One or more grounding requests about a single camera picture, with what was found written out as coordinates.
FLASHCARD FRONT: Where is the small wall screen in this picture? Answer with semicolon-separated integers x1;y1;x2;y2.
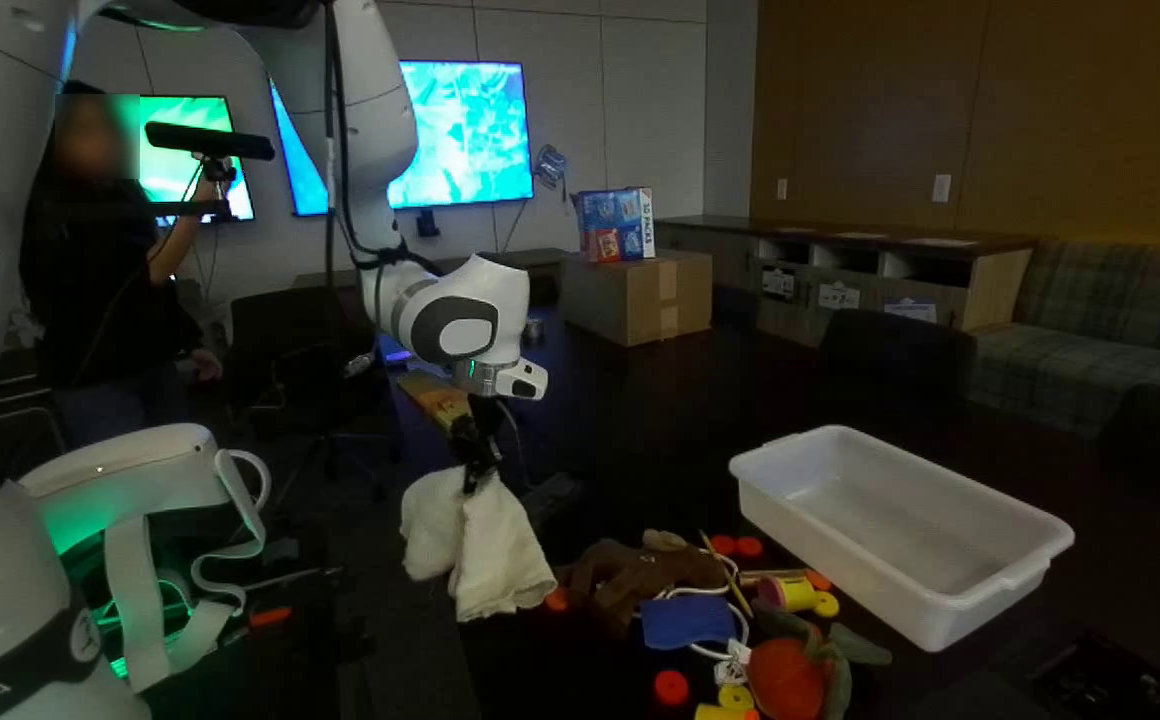
135;92;257;222

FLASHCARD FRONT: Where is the black camera on stand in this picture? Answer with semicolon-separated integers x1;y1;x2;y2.
146;120;278;183

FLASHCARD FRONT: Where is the blue printed carton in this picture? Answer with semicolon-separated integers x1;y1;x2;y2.
572;183;657;265

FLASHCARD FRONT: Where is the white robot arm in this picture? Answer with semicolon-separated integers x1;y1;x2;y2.
0;0;411;720

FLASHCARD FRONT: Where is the red toy disc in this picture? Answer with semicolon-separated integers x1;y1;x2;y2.
653;668;692;708

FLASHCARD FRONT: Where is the cardboard box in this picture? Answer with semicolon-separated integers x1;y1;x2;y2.
560;251;713;349

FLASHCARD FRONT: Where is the brown plush toy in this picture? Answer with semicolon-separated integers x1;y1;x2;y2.
560;527;730;635

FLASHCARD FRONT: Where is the person in dark clothes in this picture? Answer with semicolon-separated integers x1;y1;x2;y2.
19;83;224;443

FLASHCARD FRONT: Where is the blue toy plate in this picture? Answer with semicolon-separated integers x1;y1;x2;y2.
640;595;735;651

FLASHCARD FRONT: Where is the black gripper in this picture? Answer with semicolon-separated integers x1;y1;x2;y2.
451;354;548;492

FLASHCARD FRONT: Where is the red toy tomato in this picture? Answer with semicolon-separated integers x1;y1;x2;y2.
748;635;827;720

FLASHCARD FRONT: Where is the clear plastic bin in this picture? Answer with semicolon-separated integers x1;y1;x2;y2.
730;422;1078;651

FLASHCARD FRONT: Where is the green plaid sofa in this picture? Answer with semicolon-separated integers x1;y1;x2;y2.
970;242;1160;435

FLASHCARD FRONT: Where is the large wall screen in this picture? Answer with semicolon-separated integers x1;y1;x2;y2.
270;55;542;220

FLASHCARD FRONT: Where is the wooden shelf unit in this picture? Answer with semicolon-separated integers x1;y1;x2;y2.
657;216;1033;345

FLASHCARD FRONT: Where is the white towel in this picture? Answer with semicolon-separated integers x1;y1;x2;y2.
402;469;556;625

